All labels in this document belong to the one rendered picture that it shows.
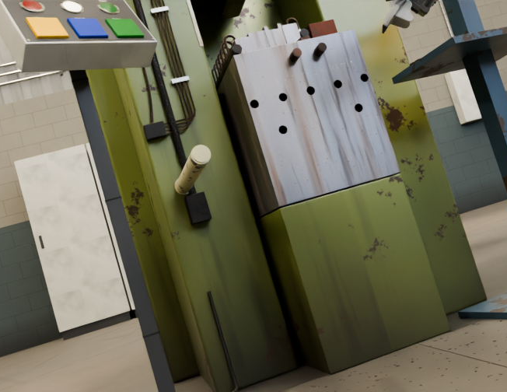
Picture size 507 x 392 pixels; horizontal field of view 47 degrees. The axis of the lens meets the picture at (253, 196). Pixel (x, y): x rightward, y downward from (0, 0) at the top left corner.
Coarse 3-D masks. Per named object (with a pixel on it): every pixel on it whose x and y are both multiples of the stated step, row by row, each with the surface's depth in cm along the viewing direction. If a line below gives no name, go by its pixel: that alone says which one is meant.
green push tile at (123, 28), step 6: (108, 24) 147; (114, 24) 147; (120, 24) 148; (126, 24) 150; (132, 24) 151; (114, 30) 146; (120, 30) 146; (126, 30) 147; (132, 30) 149; (138, 30) 150; (120, 36) 145; (126, 36) 146; (132, 36) 147; (138, 36) 148
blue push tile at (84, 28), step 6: (72, 18) 142; (78, 18) 143; (84, 18) 144; (72, 24) 140; (78, 24) 141; (84, 24) 142; (90, 24) 143; (96, 24) 144; (78, 30) 139; (84, 30) 140; (90, 30) 141; (96, 30) 142; (102, 30) 143; (78, 36) 139; (84, 36) 139; (90, 36) 140; (96, 36) 141; (102, 36) 142
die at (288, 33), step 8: (280, 24) 175; (288, 24) 176; (256, 32) 173; (264, 32) 174; (272, 32) 174; (280, 32) 175; (288, 32) 175; (296, 32) 176; (240, 40) 172; (248, 40) 172; (256, 40) 173; (264, 40) 173; (272, 40) 174; (280, 40) 174; (288, 40) 175; (296, 40) 176; (248, 48) 172; (256, 48) 172
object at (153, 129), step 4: (148, 124) 174; (152, 124) 174; (156, 124) 174; (160, 124) 174; (144, 128) 173; (148, 128) 174; (152, 128) 174; (156, 128) 174; (160, 128) 174; (164, 128) 175; (148, 132) 173; (152, 132) 174; (156, 132) 174; (160, 132) 174; (164, 132) 174; (148, 136) 173; (152, 136) 174; (156, 136) 174; (160, 136) 174; (164, 136) 176; (148, 140) 174
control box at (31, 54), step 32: (0, 0) 138; (32, 0) 142; (64, 0) 148; (96, 0) 154; (0, 32) 141; (32, 32) 133; (32, 64) 135; (64, 64) 140; (96, 64) 145; (128, 64) 151
